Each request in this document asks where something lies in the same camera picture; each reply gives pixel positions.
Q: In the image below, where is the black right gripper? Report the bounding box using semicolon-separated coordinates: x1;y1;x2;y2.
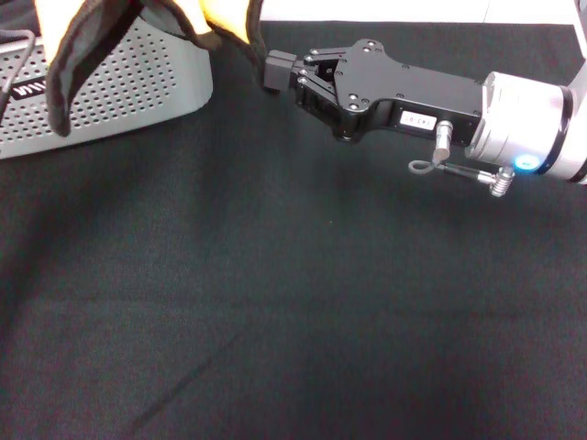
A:
263;38;487;149

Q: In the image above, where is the grey towel with black edging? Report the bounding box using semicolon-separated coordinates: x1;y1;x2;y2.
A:
36;0;272;138

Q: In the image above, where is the grey storage box orange rim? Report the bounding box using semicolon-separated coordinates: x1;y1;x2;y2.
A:
0;13;215;160

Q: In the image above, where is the black tablecloth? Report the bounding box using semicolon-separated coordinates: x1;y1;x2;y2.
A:
0;20;587;440

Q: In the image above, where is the white folding partition screen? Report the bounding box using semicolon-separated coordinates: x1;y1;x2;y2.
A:
259;0;584;25

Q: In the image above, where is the thin black cable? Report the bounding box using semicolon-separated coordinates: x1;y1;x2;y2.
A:
0;28;38;116

